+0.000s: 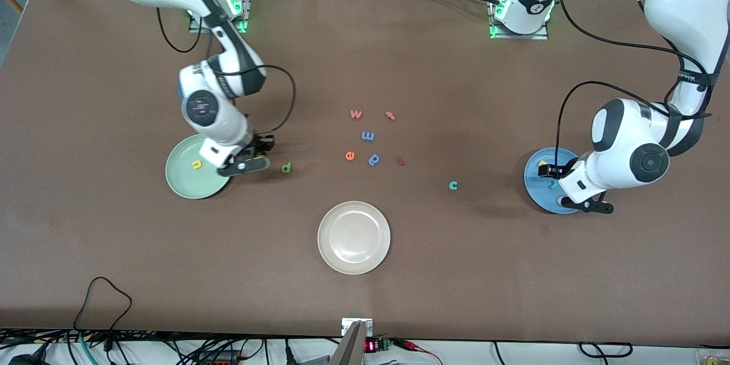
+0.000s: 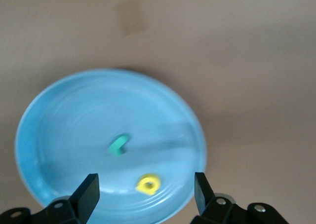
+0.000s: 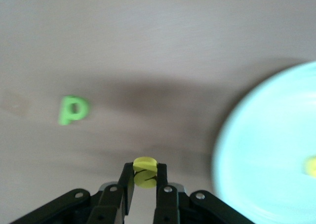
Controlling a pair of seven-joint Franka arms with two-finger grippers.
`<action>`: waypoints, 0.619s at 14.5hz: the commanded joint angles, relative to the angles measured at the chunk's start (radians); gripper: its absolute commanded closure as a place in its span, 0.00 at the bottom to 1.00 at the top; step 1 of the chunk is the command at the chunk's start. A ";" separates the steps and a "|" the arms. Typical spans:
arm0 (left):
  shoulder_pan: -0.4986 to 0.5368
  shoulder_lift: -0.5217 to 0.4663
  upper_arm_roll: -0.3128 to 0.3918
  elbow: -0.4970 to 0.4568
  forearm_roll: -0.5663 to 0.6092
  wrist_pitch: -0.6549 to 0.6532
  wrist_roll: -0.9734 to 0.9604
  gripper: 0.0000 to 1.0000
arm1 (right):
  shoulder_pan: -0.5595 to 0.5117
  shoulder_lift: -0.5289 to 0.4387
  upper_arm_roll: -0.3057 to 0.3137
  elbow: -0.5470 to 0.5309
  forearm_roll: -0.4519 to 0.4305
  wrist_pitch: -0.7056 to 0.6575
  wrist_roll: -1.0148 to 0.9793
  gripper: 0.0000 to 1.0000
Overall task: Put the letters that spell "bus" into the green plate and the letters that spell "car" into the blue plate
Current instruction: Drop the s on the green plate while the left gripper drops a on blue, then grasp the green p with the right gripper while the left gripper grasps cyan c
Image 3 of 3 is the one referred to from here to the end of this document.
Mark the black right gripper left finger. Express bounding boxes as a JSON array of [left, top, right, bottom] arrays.
[[9, 161, 135, 224]]

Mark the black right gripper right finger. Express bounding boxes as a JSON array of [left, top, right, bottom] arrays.
[[153, 162, 248, 224]]

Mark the yellow foam letter z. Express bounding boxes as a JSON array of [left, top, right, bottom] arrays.
[[132, 156, 158, 189]]

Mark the green foam letter p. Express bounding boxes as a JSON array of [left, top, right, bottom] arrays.
[[58, 95, 90, 126]]

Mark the yellow foam letter n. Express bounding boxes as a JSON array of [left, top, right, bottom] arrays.
[[303, 156, 316, 178]]

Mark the green plate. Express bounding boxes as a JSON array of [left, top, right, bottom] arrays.
[[212, 60, 316, 224]]

